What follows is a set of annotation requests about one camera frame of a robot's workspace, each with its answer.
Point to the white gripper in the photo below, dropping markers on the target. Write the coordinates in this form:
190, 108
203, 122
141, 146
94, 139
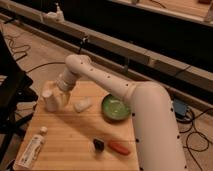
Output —
66, 82

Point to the white ceramic cup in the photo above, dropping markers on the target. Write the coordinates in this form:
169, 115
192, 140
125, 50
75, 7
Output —
51, 103

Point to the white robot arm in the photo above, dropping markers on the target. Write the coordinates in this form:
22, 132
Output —
154, 122

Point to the green ceramic bowl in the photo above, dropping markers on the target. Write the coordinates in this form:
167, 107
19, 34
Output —
114, 109

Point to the black eraser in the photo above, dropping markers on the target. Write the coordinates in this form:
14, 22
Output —
98, 145

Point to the white crumpled cloth piece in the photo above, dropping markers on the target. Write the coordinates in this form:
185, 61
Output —
82, 105

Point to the black chair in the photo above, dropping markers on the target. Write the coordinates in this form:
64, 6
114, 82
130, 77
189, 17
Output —
14, 89

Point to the white tube with cap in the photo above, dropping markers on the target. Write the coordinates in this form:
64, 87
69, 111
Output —
32, 149

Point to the orange carrot toy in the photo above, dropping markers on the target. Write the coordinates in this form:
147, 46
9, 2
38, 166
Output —
119, 148

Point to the white object on ledge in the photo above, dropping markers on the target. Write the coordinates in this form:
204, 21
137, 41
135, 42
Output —
57, 15

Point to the blue power box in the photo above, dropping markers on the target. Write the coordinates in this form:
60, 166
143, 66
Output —
180, 108

